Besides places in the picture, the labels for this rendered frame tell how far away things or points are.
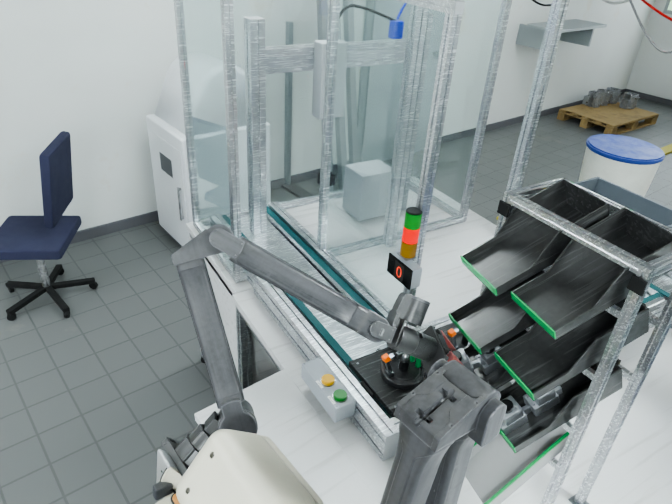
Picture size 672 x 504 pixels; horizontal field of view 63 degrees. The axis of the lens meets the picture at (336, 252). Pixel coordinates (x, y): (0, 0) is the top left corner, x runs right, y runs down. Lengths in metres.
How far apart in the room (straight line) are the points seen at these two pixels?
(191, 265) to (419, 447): 0.59
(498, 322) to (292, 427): 0.71
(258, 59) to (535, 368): 1.52
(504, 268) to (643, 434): 0.93
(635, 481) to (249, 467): 1.20
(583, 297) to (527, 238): 0.20
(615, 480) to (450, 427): 1.13
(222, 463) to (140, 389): 2.14
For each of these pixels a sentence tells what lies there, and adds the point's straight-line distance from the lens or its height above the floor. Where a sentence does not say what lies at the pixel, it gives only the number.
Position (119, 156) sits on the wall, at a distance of 4.30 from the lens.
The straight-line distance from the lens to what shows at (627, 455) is 1.91.
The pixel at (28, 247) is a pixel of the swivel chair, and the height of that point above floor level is 0.48.
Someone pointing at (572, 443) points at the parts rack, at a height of 1.20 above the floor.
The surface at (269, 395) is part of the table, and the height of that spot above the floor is 0.86.
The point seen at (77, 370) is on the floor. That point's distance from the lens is 3.30.
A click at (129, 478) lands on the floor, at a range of 2.75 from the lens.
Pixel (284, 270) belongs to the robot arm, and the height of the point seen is 1.52.
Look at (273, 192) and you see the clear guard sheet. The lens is 2.76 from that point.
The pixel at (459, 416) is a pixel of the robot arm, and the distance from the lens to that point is 0.75.
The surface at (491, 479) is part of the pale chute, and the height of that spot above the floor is 1.03.
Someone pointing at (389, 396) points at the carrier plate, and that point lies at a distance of 1.65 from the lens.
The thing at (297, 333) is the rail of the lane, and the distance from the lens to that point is 1.89.
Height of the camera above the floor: 2.15
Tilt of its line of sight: 32 degrees down
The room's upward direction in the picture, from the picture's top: 4 degrees clockwise
